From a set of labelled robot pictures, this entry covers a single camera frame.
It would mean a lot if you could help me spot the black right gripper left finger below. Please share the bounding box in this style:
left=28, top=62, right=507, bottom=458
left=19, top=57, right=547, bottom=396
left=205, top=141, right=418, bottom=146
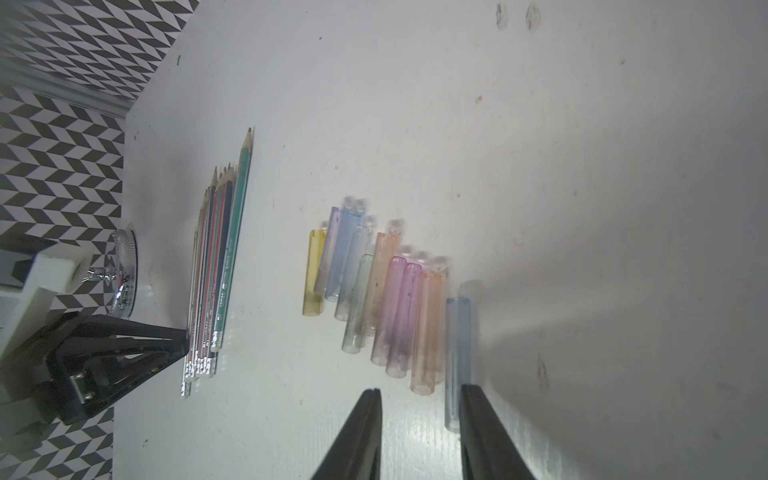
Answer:
left=312, top=389, right=382, bottom=480

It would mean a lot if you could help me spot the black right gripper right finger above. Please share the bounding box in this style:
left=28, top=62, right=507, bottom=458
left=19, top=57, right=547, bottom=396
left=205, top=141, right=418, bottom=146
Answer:
left=459, top=384, right=535, bottom=480

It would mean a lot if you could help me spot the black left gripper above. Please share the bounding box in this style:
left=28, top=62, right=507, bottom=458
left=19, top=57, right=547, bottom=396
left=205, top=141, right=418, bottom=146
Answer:
left=1, top=312, right=189, bottom=432

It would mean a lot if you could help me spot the light blue pencil cap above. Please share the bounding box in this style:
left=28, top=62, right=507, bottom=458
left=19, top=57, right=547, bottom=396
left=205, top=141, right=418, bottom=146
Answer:
left=444, top=279, right=484, bottom=433

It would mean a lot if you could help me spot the green tinted pencil cap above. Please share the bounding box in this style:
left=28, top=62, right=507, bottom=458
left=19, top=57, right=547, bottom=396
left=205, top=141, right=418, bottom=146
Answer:
left=341, top=253, right=373, bottom=354

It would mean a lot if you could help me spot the pink purple pencil cap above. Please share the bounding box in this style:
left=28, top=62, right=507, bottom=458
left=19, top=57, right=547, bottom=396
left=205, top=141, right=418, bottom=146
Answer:
left=370, top=245, right=413, bottom=366

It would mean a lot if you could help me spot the light orange pencil cap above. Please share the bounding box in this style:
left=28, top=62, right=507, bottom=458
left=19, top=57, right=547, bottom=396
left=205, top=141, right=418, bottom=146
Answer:
left=410, top=257, right=448, bottom=395

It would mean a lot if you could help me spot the teal pencil clear cap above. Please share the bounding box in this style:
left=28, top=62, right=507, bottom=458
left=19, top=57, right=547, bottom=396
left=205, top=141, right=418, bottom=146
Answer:
left=197, top=174, right=226, bottom=378

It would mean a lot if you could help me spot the red pencil blue cap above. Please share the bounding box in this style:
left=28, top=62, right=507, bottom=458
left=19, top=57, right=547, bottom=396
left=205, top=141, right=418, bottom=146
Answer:
left=199, top=164, right=230, bottom=378

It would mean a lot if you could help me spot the wire glass rack stand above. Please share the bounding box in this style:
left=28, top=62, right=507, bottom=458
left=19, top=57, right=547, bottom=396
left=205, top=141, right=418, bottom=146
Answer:
left=83, top=229, right=138, bottom=319

